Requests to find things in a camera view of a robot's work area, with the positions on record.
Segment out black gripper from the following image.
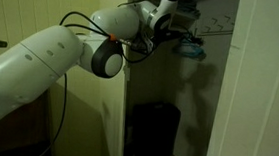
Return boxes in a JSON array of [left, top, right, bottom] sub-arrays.
[[150, 27, 188, 48]]

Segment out blue plastic hanger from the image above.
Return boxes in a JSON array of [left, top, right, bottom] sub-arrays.
[[178, 35, 206, 51], [175, 39, 207, 59], [171, 40, 207, 62]]

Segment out small metal door latch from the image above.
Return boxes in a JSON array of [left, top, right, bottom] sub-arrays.
[[121, 65, 132, 82]]

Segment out cream panelled closet door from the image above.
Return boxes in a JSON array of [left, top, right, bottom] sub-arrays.
[[0, 0, 137, 156]]

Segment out black bin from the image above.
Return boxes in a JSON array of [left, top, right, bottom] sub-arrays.
[[128, 100, 183, 156]]

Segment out dark wooden table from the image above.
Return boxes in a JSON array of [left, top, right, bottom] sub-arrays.
[[0, 86, 59, 156]]

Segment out white closet door frame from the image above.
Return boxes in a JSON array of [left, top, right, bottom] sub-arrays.
[[204, 0, 279, 156]]

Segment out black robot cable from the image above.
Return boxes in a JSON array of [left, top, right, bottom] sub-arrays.
[[34, 8, 198, 156]]

